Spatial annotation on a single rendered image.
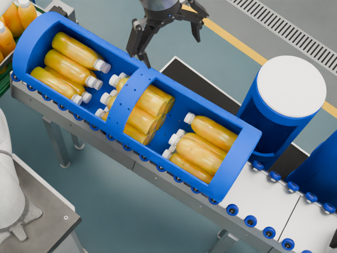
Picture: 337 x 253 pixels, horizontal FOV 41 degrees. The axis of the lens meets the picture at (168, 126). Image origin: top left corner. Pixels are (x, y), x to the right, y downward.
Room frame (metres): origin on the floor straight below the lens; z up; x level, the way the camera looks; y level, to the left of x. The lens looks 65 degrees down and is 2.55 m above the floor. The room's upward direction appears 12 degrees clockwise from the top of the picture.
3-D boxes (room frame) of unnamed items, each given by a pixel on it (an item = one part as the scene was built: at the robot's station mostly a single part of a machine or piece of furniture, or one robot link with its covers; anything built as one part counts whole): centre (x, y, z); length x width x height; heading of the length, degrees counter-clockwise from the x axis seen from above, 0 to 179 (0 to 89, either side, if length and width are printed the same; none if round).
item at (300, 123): (1.00, -0.44, 0.59); 0.28 x 0.28 x 0.88
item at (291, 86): (1.00, -0.44, 1.03); 0.28 x 0.28 x 0.01
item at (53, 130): (0.83, 0.55, 0.31); 0.06 x 0.06 x 0.63; 69
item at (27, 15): (1.09, 0.65, 0.99); 0.07 x 0.07 x 0.19
